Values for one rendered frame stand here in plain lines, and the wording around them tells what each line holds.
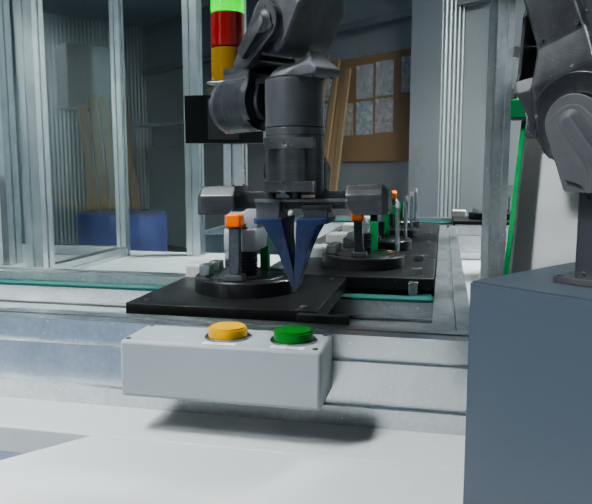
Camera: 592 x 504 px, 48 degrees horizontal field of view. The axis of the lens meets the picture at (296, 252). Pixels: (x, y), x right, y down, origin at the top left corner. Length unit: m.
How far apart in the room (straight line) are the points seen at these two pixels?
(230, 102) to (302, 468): 0.36
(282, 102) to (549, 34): 0.26
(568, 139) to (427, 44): 5.01
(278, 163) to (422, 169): 4.76
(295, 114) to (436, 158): 4.68
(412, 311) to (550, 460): 0.54
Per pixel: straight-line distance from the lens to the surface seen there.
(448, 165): 5.38
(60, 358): 0.84
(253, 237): 0.87
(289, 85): 0.64
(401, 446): 0.70
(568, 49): 0.48
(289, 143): 0.63
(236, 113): 0.69
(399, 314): 0.98
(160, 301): 0.84
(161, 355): 0.70
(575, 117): 0.45
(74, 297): 1.13
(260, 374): 0.67
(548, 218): 0.86
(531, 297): 0.44
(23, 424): 0.80
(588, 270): 0.46
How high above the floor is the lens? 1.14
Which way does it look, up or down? 7 degrees down
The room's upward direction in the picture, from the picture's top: straight up
